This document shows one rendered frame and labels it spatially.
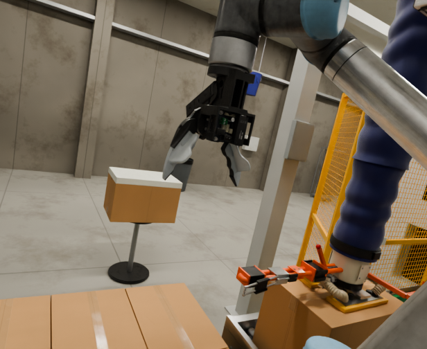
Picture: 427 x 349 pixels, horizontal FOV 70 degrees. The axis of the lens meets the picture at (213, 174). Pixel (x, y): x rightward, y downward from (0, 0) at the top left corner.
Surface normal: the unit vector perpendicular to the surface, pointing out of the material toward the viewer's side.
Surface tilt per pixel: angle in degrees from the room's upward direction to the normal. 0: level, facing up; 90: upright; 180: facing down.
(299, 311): 90
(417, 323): 76
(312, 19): 128
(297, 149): 90
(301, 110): 90
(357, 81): 107
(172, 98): 90
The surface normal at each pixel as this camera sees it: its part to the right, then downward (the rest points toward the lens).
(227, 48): -0.25, 0.12
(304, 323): -0.86, -0.09
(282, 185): 0.46, 0.25
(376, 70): -0.19, -0.23
